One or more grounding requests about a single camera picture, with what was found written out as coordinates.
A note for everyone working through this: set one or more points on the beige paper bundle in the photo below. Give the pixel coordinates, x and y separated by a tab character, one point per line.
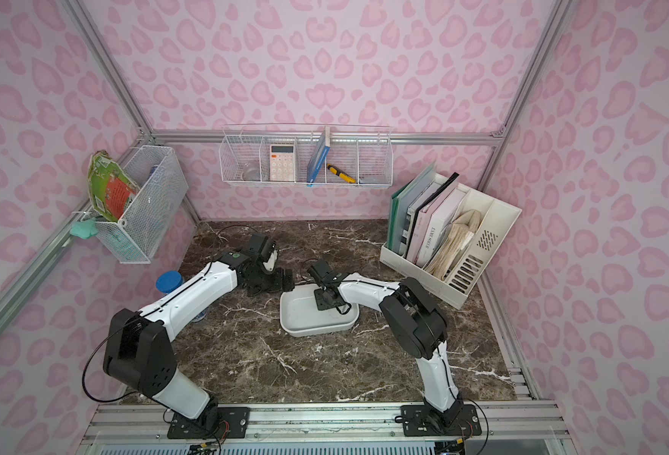
456	240

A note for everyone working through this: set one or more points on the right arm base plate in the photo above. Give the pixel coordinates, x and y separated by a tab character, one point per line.
424	420

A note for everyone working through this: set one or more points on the yellow utility knife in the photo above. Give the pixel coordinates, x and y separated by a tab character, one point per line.
340	174

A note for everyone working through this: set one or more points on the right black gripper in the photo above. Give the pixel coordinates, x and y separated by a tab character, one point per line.
326	295

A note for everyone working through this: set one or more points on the white mesh side basket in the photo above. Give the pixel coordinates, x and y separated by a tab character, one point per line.
135	235

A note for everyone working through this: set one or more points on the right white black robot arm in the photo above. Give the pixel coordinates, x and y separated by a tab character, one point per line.
415	319

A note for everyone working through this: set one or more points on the green red snack bag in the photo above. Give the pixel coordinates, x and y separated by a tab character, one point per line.
111	190

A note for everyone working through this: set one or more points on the blue lid clear jar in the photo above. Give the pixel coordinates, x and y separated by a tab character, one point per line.
169	281

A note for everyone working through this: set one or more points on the blue book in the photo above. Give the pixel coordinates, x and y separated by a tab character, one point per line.
319	156

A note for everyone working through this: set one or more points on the white file organizer rack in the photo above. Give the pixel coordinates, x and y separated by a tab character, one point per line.
461	279

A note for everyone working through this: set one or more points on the green folder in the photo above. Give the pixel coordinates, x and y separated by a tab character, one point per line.
401	201

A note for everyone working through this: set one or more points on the white wire wall basket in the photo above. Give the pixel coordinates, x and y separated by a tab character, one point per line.
365	153

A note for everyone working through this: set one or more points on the white plastic storage tray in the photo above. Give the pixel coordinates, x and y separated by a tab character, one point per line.
299	316

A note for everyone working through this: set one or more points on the pink white book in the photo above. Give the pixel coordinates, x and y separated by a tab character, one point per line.
431	220

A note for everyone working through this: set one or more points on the mint green wall hook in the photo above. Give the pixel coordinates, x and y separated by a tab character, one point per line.
85	229

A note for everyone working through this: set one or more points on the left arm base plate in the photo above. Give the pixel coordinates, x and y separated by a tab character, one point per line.
216	423

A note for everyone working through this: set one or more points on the clear tape roll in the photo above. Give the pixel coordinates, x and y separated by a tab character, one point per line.
251	172

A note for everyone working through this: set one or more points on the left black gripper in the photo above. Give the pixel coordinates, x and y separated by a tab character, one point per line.
275	282

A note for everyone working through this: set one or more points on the white pink calculator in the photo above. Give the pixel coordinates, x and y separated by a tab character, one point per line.
282	163

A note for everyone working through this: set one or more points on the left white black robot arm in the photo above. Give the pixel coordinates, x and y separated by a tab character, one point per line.
139	348

